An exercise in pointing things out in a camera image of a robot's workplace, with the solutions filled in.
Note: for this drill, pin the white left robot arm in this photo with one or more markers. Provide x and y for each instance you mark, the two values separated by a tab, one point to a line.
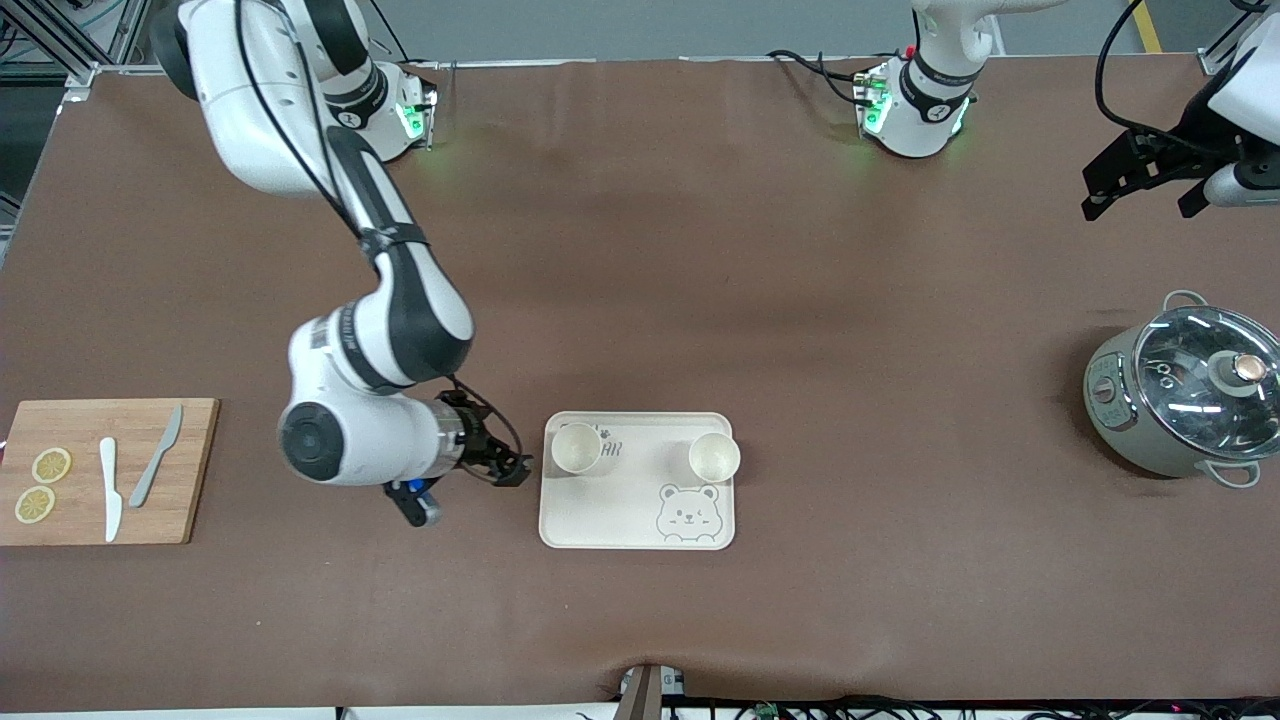
925	115

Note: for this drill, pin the glass pot lid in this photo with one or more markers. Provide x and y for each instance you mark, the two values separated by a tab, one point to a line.
1190	365

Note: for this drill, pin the aluminium frame profile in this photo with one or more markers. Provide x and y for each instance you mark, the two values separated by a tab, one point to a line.
70	50
1222	55

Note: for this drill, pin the white plastic cup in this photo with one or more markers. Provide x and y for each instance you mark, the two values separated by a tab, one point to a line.
577	448
714	457

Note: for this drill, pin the grey pot with glass lid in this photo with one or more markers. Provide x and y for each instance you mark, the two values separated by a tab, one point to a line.
1120	420

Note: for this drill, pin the lemon slice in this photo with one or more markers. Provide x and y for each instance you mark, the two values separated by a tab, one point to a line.
51	465
35	504

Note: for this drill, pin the wooden cutting board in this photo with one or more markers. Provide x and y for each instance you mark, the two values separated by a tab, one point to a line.
80	425

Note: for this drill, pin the brown table cover mat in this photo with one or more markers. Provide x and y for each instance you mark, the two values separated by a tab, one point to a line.
700	250

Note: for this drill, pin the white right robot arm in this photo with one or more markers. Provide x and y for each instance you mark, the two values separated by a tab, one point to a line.
380	330

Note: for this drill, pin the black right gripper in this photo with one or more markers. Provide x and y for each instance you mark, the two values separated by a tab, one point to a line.
479	444

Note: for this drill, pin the white plastic knife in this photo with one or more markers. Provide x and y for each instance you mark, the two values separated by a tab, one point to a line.
110	490

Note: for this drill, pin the cream tray with bear print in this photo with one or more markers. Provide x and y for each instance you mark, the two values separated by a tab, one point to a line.
620	500

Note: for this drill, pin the grey metal bracket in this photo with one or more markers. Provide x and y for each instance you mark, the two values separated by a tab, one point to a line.
645	695

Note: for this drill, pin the grey plastic knife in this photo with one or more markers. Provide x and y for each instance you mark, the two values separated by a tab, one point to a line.
150	470

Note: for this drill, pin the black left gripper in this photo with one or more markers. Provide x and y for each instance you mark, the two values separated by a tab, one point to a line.
1188	135

